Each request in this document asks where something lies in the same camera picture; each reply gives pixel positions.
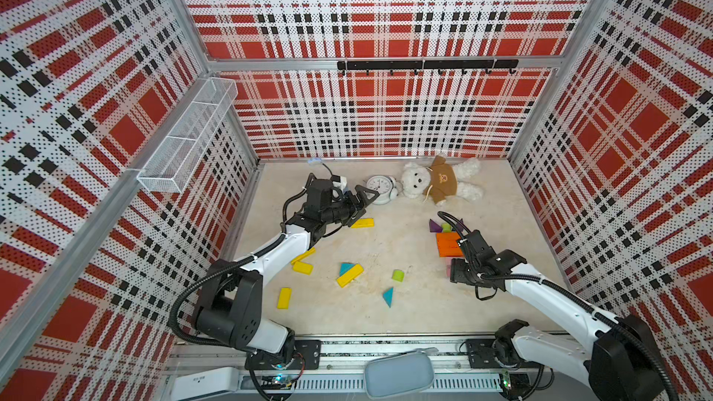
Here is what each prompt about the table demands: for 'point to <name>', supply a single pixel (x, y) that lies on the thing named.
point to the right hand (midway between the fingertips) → (466, 273)
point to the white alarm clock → (386, 187)
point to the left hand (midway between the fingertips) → (377, 201)
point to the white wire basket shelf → (173, 163)
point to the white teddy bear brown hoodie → (442, 181)
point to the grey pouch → (399, 372)
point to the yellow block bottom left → (285, 296)
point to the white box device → (204, 383)
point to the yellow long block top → (363, 223)
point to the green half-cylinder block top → (447, 228)
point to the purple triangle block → (434, 227)
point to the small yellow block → (303, 267)
